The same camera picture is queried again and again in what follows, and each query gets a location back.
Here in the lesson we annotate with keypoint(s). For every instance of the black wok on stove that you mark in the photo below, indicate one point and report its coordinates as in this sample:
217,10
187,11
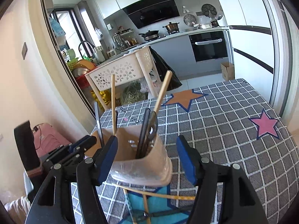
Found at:
150,35

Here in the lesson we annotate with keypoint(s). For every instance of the black garbage bag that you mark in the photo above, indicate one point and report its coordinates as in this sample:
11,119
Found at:
162,68

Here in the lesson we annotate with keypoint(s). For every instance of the black range hood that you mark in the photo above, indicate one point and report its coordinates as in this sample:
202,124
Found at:
146,12

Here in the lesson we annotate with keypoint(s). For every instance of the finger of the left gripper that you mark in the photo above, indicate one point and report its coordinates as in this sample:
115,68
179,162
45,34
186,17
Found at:
83,144

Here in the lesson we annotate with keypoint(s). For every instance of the cooking pot on stove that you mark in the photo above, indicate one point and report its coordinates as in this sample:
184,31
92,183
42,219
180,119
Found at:
172,27

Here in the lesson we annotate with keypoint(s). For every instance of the pink suitcase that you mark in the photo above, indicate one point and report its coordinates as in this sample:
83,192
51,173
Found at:
47,139

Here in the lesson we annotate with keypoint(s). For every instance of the black spoon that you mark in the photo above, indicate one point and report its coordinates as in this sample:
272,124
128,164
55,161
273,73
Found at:
140,215
99,130
151,131
142,132

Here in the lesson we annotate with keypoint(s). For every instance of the white refrigerator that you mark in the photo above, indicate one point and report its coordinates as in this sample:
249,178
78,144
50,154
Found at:
252,43

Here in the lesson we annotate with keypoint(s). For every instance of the built-in black oven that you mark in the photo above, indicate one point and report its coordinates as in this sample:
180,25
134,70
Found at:
208,46

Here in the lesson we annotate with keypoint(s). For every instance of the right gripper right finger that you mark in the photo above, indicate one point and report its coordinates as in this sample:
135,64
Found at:
190,160

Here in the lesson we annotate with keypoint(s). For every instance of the blue patterned chopstick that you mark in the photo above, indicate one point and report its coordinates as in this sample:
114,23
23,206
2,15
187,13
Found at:
129,206

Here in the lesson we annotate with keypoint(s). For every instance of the small cardboard box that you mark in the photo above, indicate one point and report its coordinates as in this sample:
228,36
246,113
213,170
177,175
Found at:
228,71

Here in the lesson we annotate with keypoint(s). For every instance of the yellow patterned chopstick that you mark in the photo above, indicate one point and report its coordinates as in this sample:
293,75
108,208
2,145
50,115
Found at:
152,194

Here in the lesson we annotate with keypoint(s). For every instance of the grey checked tablecloth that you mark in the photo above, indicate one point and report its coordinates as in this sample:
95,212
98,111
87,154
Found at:
232,123

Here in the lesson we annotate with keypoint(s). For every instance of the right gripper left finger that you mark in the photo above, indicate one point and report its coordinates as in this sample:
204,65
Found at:
104,161

